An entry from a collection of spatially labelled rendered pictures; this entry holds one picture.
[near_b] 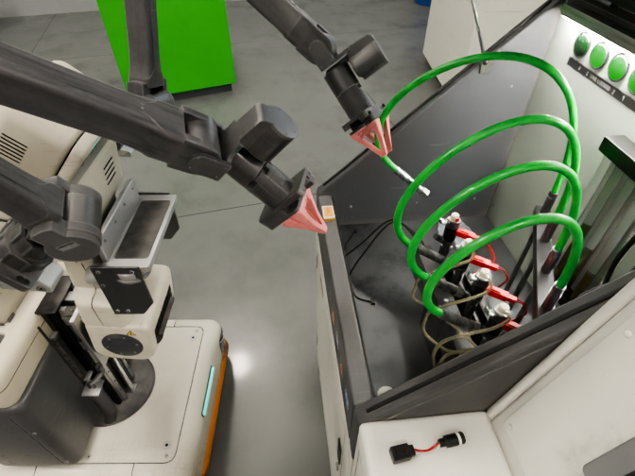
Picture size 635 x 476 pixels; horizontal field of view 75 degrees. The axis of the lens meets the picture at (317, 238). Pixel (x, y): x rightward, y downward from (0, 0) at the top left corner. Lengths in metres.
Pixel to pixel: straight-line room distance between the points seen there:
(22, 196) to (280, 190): 0.35
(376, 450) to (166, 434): 0.96
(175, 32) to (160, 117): 3.38
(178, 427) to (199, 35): 3.17
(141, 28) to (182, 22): 2.90
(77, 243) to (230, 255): 1.71
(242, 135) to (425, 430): 0.55
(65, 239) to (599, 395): 0.76
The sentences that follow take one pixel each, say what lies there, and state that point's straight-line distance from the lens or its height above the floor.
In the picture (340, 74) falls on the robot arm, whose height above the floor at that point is 1.35.
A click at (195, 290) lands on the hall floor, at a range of 2.26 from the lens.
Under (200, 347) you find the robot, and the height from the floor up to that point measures 0.28.
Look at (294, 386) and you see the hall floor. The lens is 1.88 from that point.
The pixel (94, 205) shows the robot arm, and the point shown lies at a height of 1.26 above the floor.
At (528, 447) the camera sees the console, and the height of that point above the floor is 1.04.
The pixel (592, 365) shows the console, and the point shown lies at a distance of 0.65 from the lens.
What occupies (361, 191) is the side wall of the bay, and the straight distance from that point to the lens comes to 1.21.
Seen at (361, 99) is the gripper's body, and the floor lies 1.30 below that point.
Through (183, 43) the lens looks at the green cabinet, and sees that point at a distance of 3.98.
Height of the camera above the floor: 1.68
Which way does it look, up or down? 43 degrees down
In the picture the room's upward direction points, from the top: straight up
